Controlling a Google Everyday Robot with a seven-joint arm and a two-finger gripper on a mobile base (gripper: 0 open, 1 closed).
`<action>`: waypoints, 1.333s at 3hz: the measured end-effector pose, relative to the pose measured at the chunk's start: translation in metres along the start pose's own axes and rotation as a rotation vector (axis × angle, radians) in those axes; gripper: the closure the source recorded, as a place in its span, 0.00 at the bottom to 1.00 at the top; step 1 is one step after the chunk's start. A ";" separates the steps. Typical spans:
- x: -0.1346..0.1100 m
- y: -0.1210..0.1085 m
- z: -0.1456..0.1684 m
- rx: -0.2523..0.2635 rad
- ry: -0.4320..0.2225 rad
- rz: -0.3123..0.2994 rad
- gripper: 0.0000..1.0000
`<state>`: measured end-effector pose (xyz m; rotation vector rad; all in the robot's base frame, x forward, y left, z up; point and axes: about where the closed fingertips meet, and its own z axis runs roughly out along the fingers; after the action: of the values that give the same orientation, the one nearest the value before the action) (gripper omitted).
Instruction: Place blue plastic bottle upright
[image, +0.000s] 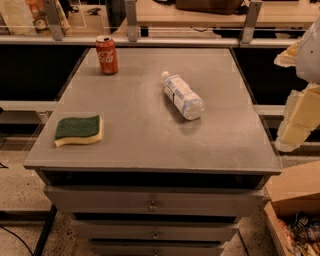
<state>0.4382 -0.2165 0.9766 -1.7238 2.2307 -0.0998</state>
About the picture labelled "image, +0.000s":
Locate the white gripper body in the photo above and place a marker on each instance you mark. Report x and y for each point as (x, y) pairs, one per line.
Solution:
(310, 56)

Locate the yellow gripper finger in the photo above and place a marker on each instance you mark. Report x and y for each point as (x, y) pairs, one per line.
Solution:
(287, 58)
(301, 117)

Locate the clear plastic water bottle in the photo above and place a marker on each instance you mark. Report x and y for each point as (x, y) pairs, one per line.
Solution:
(188, 102)

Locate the metal railing with posts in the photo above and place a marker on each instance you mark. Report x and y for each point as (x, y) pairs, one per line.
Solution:
(149, 24)

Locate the brown bag on desk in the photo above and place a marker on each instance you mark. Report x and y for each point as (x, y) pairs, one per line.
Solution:
(223, 7)

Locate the cardboard box with snacks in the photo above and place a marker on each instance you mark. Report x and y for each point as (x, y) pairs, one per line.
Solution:
(296, 189)

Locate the grey drawer cabinet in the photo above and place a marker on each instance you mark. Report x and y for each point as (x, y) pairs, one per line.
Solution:
(157, 184)

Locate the red cola can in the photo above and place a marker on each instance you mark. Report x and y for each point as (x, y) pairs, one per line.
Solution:
(107, 55)

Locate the green and yellow sponge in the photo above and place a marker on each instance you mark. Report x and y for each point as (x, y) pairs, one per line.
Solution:
(78, 130)

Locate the orange and white package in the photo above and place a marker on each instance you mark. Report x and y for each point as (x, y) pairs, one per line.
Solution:
(39, 16)

